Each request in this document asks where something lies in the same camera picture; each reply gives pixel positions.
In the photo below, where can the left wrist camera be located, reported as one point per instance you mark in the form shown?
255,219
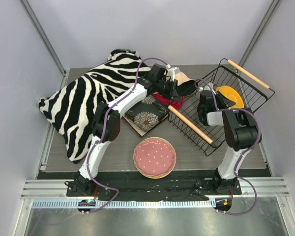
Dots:
171,73

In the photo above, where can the purple dotted plate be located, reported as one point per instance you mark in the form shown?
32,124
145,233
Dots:
154,147

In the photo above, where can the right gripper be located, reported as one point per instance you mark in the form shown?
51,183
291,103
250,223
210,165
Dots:
221,99

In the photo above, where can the yellow dotted plate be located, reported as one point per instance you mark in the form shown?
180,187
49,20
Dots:
232,96

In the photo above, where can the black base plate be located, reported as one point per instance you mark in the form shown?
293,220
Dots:
188,185

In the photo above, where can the left wooden rack handle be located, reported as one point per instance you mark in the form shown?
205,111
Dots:
191,125

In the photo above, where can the wooden rack handle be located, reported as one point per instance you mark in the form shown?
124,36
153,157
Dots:
191,125
251,76

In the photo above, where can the black square plate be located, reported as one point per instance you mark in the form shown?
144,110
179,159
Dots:
146,115

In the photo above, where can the yellow cream round plate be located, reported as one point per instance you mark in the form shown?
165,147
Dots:
155,168

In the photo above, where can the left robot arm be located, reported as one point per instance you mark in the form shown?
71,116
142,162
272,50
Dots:
106,122

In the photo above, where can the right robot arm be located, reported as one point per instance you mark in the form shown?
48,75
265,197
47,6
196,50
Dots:
240,130

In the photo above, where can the orange dotted plate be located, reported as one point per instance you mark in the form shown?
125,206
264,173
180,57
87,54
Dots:
156,176

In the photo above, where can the zebra print blanket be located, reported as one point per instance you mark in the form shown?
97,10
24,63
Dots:
71,109

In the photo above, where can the beige bucket hat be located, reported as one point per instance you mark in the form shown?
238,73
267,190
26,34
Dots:
185,86

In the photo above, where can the white slotted cable duct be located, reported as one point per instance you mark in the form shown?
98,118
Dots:
83,203

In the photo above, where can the pink cloth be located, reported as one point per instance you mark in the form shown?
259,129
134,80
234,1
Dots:
176,104

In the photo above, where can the black wire dish rack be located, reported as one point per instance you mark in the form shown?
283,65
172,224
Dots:
254,97

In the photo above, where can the right wooden rack handle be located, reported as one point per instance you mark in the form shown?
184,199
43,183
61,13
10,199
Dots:
251,76

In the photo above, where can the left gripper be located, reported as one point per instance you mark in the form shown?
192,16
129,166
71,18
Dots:
175,89

